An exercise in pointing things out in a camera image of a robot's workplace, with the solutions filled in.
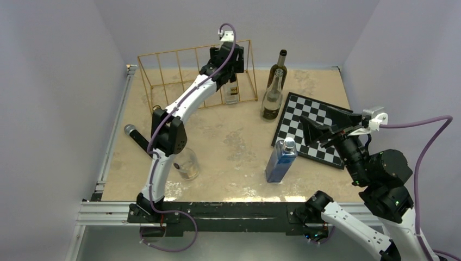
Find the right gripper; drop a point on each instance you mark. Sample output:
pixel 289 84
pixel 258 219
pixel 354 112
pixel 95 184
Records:
pixel 342 119

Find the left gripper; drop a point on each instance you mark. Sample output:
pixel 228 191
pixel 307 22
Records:
pixel 237 67

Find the clear bottle black cap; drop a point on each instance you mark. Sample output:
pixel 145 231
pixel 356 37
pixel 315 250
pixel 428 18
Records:
pixel 231 92

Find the dark green wine bottle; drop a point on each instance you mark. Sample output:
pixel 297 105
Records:
pixel 280 64

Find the tall blue gradient bottle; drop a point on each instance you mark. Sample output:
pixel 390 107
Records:
pixel 281 159

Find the clear bottle dark label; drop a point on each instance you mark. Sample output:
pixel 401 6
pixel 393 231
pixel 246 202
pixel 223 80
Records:
pixel 273 98

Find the clear bottle gold white label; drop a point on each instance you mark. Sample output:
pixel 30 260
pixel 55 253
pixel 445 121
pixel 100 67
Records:
pixel 186 164

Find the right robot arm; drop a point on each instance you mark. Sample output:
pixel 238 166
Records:
pixel 382 176

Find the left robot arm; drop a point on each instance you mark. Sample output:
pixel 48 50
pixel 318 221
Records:
pixel 169 136

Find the black white chessboard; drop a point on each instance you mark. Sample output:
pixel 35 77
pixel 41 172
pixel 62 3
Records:
pixel 289 125

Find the black microphone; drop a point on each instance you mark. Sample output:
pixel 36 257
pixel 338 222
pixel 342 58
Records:
pixel 131 131

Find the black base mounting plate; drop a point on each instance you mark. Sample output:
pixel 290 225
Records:
pixel 290 218

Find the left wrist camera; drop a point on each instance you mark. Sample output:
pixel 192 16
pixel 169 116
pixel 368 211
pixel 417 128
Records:
pixel 226 36

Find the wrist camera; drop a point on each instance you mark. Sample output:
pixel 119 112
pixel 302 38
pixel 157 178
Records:
pixel 226 36
pixel 372 119

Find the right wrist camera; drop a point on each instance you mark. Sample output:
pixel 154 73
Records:
pixel 372 119

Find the gold wire wine rack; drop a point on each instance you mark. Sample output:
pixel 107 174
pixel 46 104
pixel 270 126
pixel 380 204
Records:
pixel 166 75

